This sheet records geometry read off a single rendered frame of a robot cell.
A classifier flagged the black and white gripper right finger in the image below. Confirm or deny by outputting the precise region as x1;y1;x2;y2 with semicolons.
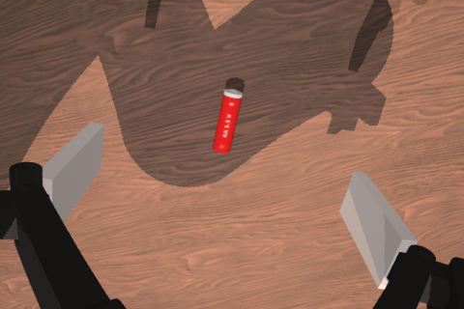
339;171;464;309

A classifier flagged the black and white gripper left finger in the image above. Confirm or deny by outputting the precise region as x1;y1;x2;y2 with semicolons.
0;122;126;309

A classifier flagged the red aa battery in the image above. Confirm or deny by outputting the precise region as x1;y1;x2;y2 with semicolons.
213;89;243;154

